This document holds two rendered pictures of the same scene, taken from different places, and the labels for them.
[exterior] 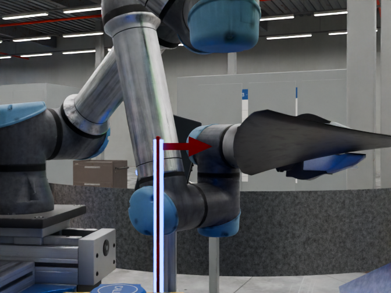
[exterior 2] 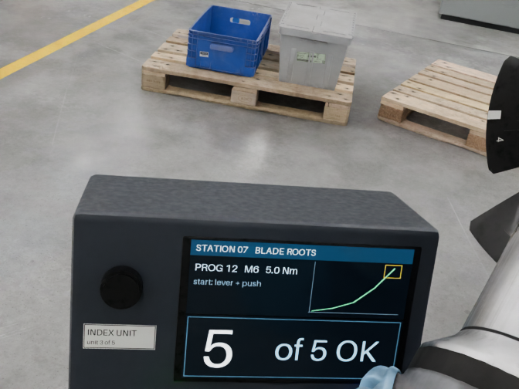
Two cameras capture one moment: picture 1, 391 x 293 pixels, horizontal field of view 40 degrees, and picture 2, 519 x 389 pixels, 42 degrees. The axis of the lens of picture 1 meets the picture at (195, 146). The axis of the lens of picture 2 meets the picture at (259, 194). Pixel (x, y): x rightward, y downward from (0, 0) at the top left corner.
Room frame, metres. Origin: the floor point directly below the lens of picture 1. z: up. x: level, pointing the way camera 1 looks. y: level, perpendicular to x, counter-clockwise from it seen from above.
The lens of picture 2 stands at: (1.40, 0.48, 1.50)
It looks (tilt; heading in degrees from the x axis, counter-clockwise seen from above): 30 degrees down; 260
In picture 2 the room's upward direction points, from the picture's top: 8 degrees clockwise
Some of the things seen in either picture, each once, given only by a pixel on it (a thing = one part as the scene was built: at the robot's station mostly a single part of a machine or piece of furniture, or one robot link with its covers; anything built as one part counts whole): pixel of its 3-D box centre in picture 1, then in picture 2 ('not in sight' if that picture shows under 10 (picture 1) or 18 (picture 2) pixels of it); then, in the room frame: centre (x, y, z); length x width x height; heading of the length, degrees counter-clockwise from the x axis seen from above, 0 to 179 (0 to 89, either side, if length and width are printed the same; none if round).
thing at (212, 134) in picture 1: (218, 147); not in sight; (0.95, -0.04, 1.17); 0.11 x 0.08 x 0.09; 37
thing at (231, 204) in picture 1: (212, 204); not in sight; (0.93, -0.03, 1.08); 0.11 x 0.08 x 0.11; 138
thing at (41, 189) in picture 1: (17, 186); not in sight; (1.14, 0.38, 1.09); 0.15 x 0.15 x 0.10
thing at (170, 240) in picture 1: (169, 246); not in sight; (1.16, 0.06, 0.96); 0.03 x 0.03 x 0.20; 0
